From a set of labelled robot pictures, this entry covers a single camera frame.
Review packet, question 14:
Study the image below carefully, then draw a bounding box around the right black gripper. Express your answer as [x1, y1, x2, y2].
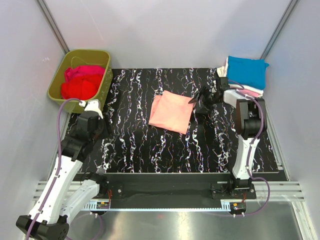
[188, 85, 221, 115]

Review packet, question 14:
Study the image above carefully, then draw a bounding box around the salmon pink t shirt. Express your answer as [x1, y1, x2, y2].
[148, 90, 194, 135]

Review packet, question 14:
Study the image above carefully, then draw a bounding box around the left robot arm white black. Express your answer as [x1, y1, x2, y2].
[16, 110, 109, 240]

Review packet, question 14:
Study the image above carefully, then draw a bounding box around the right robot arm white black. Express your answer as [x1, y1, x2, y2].
[188, 77, 270, 199]

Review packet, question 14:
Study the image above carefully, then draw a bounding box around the red t shirt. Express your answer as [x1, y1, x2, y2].
[60, 74, 103, 100]

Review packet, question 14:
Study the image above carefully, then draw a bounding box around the cream folded t shirt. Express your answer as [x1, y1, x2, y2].
[216, 66, 228, 78]

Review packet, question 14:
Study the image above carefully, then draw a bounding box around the olive green plastic bin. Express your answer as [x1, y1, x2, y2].
[47, 49, 113, 110]

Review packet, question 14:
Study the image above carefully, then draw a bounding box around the light pink folded t shirt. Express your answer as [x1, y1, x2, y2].
[239, 89, 262, 98]

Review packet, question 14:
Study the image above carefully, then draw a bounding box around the magenta t shirt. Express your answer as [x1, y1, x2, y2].
[64, 65, 105, 82]

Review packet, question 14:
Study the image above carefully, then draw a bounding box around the white folded t shirt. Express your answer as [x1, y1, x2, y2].
[225, 57, 264, 95]

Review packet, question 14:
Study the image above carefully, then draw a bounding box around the left small controller board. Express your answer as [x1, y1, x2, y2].
[96, 199, 111, 210]

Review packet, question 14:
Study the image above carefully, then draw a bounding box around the small controller board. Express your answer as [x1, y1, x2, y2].
[96, 199, 111, 210]
[230, 201, 247, 213]

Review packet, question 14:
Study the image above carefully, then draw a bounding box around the right small controller board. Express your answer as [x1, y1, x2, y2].
[230, 201, 247, 213]

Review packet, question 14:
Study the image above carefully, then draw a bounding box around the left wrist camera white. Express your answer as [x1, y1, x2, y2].
[79, 99, 104, 119]

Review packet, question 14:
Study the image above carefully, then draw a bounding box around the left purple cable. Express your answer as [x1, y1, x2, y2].
[24, 98, 107, 240]

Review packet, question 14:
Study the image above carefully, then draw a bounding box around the white slotted cable duct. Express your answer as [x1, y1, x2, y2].
[83, 199, 231, 212]

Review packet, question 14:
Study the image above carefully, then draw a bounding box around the right corner aluminium post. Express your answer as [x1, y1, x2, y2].
[260, 0, 300, 59]

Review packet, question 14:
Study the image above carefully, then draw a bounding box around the corner aluminium post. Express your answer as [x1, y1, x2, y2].
[260, 0, 300, 59]
[35, 0, 70, 54]

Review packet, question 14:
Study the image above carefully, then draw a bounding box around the left corner aluminium post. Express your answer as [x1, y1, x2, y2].
[35, 0, 70, 54]

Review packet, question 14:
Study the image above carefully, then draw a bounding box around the aluminium frame rail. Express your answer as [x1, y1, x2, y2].
[32, 181, 306, 203]

